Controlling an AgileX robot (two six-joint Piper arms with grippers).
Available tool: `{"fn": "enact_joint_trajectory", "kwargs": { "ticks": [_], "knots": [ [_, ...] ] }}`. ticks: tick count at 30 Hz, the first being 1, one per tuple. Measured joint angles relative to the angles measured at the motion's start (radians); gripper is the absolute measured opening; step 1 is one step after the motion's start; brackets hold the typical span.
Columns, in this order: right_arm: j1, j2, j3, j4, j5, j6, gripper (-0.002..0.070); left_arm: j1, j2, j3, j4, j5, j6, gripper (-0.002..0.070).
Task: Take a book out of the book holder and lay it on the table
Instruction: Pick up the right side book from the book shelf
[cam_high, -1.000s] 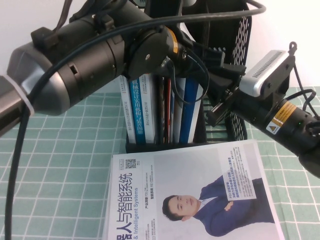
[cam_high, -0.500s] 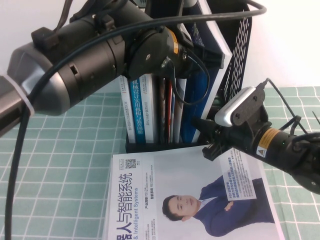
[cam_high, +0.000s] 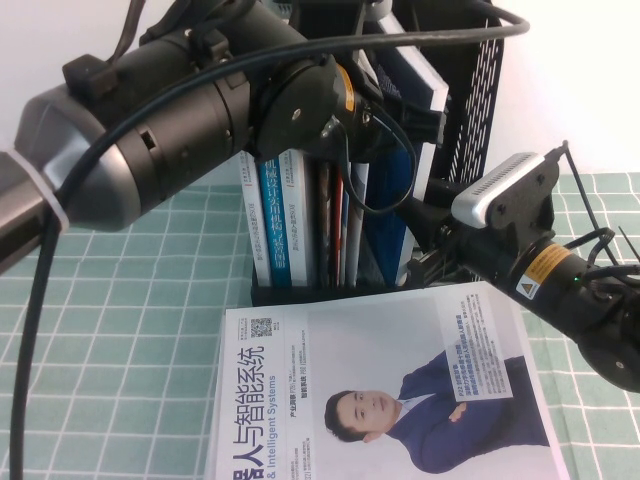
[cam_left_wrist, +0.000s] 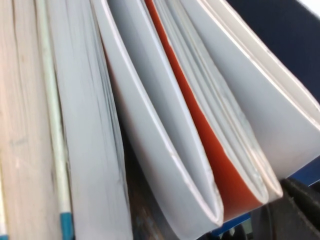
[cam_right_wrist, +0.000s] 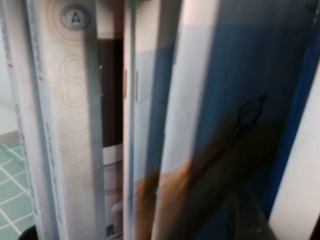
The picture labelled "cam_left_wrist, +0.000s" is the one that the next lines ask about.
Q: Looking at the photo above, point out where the white book orange band spine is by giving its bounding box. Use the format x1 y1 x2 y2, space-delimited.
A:
44 0 133 240

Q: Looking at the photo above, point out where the red cover magazine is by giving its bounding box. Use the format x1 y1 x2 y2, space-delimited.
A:
144 0 270 223

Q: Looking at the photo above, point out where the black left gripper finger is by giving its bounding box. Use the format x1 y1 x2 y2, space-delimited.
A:
249 176 320 240

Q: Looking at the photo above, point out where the blue spine book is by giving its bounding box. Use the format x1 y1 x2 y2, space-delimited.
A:
0 0 75 240

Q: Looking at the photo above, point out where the white folded brochure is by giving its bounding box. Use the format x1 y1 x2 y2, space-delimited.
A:
91 0 224 240

